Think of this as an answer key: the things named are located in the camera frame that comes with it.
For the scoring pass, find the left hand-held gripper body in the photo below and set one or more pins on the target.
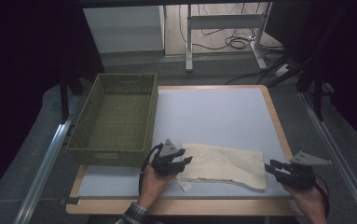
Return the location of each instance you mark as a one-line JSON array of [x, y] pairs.
[[165, 166]]

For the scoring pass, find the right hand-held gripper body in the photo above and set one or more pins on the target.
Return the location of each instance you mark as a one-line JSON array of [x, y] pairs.
[[300, 177]]

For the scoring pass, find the cream cloth garment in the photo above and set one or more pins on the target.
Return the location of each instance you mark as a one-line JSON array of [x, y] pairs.
[[226, 165]]

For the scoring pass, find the green woven plastic basket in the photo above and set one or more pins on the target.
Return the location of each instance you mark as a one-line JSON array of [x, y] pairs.
[[117, 124]]

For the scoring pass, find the person's left hand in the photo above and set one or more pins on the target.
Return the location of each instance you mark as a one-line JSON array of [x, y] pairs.
[[153, 186]]

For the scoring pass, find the person's right hand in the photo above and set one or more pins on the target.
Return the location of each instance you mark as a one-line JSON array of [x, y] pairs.
[[311, 202]]

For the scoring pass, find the light grey table mat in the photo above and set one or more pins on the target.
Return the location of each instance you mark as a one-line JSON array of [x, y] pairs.
[[216, 118]]

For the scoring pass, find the black stand leg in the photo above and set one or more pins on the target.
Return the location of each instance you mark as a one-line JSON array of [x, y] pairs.
[[64, 99], [318, 99]]

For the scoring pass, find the white power strip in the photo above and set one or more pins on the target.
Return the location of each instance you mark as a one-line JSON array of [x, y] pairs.
[[283, 70]]

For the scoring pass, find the dark tape piece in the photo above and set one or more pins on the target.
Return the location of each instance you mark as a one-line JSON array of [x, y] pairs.
[[70, 200]]

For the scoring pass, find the dark curtain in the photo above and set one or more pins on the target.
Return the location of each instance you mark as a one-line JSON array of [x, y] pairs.
[[27, 62], [347, 62]]

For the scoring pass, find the white cabinet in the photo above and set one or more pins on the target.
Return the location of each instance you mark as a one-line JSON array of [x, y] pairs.
[[123, 29]]

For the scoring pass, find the aluminium rail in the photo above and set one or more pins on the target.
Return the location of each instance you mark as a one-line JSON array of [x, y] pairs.
[[47, 165], [337, 155]]

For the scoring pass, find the white metal desk frame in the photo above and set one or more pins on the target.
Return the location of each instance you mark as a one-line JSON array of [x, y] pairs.
[[222, 21]]

